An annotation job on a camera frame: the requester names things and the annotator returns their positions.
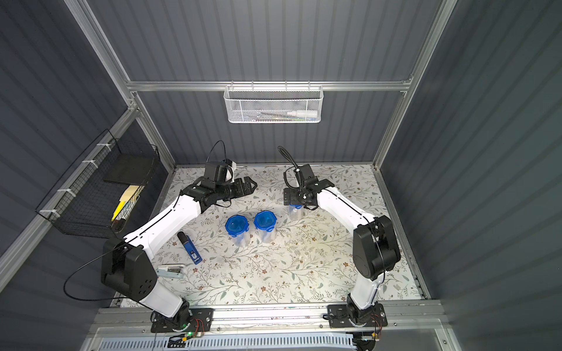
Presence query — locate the blue-lid clear container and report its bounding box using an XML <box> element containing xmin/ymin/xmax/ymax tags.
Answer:
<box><xmin>225</xmin><ymin>215</ymin><xmax>250</xmax><ymax>247</ymax></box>
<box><xmin>288</xmin><ymin>205</ymin><xmax>304</xmax><ymax>221</ymax></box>
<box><xmin>254</xmin><ymin>211</ymin><xmax>277</xmax><ymax>244</ymax></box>

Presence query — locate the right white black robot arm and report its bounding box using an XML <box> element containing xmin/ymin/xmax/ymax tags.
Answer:
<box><xmin>283</xmin><ymin>165</ymin><xmax>401</xmax><ymax>312</ymax></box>

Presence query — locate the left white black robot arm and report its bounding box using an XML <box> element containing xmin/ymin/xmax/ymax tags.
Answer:
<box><xmin>101</xmin><ymin>176</ymin><xmax>258</xmax><ymax>318</ymax></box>

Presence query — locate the white tube in basket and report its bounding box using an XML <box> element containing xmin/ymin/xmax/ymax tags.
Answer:
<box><xmin>286</xmin><ymin>110</ymin><xmax>318</xmax><ymax>121</ymax></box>

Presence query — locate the small silver teal stapler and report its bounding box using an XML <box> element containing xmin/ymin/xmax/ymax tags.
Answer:
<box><xmin>156</xmin><ymin>264</ymin><xmax>185</xmax><ymax>279</ymax></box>

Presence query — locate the black notebook in basket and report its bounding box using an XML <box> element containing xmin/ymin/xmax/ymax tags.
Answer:
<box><xmin>103</xmin><ymin>154</ymin><xmax>155</xmax><ymax>186</ymax></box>

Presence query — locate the yellow sticky notes pad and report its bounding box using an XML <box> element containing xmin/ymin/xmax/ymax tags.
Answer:
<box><xmin>119</xmin><ymin>185</ymin><xmax>143</xmax><ymax>203</ymax></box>

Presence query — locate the yellow marker in basket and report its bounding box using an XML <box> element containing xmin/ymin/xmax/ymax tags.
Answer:
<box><xmin>111</xmin><ymin>201</ymin><xmax>128</xmax><ymax>222</ymax></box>

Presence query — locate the white ventilated front panel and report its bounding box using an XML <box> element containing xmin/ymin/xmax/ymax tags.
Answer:
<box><xmin>97</xmin><ymin>333</ymin><xmax>357</xmax><ymax>350</ymax></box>

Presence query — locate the white wire mesh basket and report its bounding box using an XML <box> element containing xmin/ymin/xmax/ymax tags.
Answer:
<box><xmin>223</xmin><ymin>85</ymin><xmax>324</xmax><ymax>124</ymax></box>

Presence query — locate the black wire wall basket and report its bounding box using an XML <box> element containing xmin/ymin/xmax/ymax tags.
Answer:
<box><xmin>36</xmin><ymin>133</ymin><xmax>167</xmax><ymax>238</ymax></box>

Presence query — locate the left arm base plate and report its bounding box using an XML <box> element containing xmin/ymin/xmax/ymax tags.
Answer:
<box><xmin>151</xmin><ymin>308</ymin><xmax>215</xmax><ymax>333</ymax></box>

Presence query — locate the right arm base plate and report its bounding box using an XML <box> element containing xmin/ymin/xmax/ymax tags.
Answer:
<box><xmin>322</xmin><ymin>302</ymin><xmax>388</xmax><ymax>330</ymax></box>

